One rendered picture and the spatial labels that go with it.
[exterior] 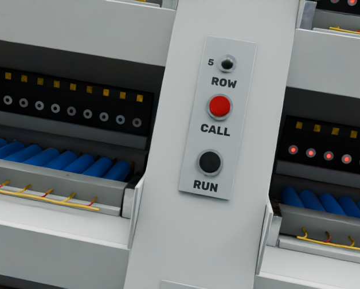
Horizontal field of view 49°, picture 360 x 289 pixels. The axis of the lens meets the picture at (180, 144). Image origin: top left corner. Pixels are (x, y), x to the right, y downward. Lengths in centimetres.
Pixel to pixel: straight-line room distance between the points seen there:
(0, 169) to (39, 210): 6
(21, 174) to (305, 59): 26
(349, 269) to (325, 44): 18
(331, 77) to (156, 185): 16
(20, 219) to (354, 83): 28
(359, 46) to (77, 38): 22
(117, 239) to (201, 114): 12
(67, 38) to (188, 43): 10
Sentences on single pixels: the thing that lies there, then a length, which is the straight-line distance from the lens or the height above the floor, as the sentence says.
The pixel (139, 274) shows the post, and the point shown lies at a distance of 31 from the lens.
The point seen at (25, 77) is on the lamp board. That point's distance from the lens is 52.
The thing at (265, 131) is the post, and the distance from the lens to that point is 31.
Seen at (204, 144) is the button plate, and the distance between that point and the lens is 30.
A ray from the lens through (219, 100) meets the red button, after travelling 30.
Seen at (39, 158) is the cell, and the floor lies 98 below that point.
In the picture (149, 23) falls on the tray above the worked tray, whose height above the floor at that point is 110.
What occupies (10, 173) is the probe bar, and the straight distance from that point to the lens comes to 39.
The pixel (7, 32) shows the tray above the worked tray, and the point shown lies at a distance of 38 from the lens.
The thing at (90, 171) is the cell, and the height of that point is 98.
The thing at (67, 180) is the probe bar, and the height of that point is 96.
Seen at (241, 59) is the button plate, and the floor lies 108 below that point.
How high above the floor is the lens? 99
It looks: 5 degrees up
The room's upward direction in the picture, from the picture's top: 10 degrees clockwise
